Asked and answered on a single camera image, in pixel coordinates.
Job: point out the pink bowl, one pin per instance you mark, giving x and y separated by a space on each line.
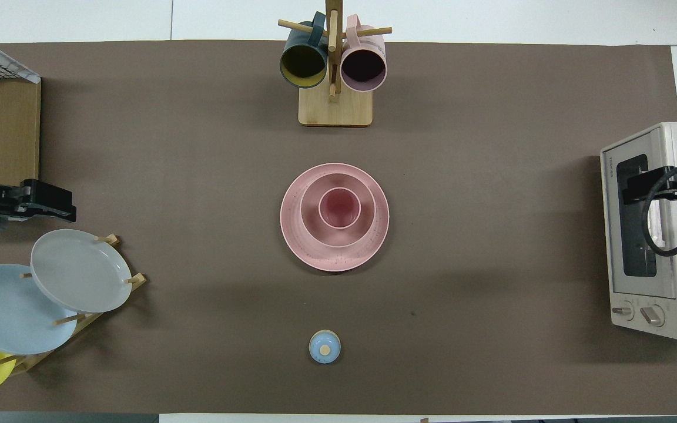
315 229

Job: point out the pink cup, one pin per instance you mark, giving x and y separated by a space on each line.
339 208

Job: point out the beige toaster oven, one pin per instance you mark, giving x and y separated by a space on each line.
662 235

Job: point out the grey plate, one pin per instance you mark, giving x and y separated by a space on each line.
80 270

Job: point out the wooden shelf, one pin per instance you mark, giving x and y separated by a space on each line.
12 135

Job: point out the wooden plate rack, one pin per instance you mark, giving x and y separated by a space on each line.
136 280

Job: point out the light blue plate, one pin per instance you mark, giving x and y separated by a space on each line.
9 311

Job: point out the brown table mat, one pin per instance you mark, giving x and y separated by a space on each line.
197 176

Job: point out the dark teal mug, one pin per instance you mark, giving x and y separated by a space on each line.
294 44

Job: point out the pink plate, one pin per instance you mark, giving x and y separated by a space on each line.
338 261

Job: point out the wooden mug tree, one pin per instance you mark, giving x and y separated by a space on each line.
335 111

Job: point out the pink mug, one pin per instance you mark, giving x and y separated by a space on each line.
374 47

